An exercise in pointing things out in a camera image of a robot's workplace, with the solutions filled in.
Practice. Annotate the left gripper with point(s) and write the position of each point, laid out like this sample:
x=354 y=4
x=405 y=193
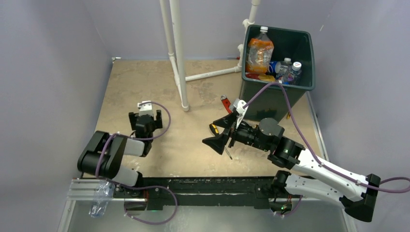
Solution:
x=155 y=123

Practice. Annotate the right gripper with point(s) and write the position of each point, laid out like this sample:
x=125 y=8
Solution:
x=229 y=122

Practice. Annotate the amber tea bottle red label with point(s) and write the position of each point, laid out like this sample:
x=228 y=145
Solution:
x=268 y=78

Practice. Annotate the crushed clear bottle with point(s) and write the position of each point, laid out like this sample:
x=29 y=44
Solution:
x=102 y=195

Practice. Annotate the clear water bottle edge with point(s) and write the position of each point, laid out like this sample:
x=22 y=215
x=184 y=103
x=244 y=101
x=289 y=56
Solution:
x=292 y=75

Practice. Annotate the orange label bottle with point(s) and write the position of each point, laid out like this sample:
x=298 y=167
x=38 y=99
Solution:
x=260 y=50

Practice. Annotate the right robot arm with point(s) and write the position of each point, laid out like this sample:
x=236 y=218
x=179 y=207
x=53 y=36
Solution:
x=301 y=172

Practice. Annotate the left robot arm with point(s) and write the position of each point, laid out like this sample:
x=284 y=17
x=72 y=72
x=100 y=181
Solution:
x=104 y=153

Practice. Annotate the dark green plastic bin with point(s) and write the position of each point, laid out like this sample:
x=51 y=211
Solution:
x=296 y=45

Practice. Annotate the red adjustable wrench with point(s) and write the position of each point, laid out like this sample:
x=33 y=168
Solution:
x=226 y=103

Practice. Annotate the pepsi bottle near base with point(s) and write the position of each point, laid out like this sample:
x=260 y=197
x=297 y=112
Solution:
x=274 y=67

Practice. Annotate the clear bottle white cap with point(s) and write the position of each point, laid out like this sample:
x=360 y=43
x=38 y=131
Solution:
x=282 y=66

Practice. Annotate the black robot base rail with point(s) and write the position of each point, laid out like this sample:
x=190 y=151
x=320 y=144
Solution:
x=258 y=192

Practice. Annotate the white pvc pipe frame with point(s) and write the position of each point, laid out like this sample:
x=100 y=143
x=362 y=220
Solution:
x=173 y=34

